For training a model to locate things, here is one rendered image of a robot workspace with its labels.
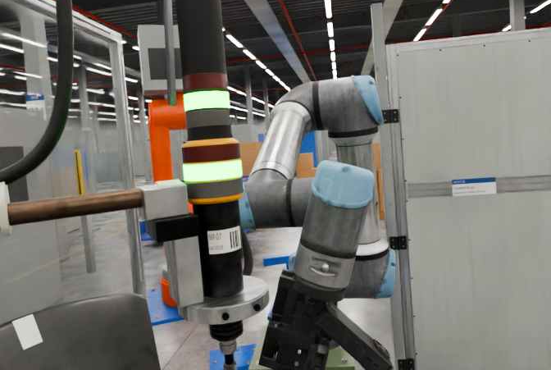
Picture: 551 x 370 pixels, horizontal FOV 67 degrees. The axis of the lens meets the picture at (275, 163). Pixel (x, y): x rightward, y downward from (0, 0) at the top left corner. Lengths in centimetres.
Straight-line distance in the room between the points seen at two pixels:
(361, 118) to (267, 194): 38
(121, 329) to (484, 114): 198
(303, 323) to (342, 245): 12
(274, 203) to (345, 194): 15
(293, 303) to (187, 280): 27
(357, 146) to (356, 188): 45
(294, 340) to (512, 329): 198
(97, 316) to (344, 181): 30
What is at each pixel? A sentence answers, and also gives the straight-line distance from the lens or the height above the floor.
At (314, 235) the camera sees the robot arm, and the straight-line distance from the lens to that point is 52.
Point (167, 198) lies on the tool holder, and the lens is 30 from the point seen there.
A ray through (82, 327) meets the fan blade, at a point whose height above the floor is 141.
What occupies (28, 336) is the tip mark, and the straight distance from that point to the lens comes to 47.
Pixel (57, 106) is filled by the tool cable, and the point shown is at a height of 161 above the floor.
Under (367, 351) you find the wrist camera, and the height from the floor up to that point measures 131.
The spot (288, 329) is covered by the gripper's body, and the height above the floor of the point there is 134.
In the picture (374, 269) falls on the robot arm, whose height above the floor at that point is 126.
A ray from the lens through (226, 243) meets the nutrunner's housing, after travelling 31.
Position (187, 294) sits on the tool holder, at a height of 147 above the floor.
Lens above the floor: 157
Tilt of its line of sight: 3 degrees down
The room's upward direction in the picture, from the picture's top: 5 degrees counter-clockwise
